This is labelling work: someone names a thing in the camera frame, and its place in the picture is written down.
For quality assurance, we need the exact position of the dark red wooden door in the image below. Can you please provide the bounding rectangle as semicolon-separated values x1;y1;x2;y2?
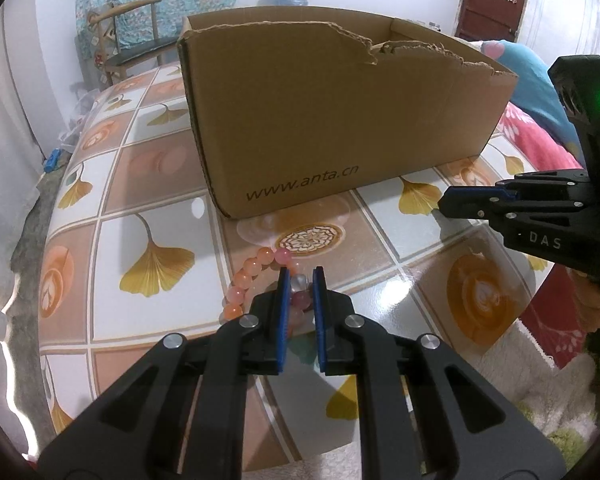
455;0;526;41

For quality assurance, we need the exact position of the person's right hand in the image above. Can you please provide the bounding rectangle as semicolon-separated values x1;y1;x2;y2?
568;270;600;334

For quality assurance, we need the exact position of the wooden chair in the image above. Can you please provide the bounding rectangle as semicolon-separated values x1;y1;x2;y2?
86;0;176;87

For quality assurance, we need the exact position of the pink floral blanket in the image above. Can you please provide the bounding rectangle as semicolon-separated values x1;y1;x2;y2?
496;103;588;368

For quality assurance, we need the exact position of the brown cardboard box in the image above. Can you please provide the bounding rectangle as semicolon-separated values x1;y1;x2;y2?
178;6;517;219

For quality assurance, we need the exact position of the teal pillow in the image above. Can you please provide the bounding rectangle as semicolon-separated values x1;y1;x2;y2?
480;40;584;165

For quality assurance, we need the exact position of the small blue object on floor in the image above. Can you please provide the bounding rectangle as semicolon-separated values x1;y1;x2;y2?
43;148;62;174

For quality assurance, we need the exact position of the white green fluffy blanket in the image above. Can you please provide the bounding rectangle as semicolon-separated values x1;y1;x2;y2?
245;321;600;479

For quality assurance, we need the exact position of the white curtain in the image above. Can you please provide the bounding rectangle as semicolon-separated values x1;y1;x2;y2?
0;8;42;453

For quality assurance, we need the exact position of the pink bead bracelet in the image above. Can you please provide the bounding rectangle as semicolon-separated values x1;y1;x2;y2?
222;246;315;338

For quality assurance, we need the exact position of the ginkgo macaron patterned mat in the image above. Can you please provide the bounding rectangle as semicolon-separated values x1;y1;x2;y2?
38;64;550;431

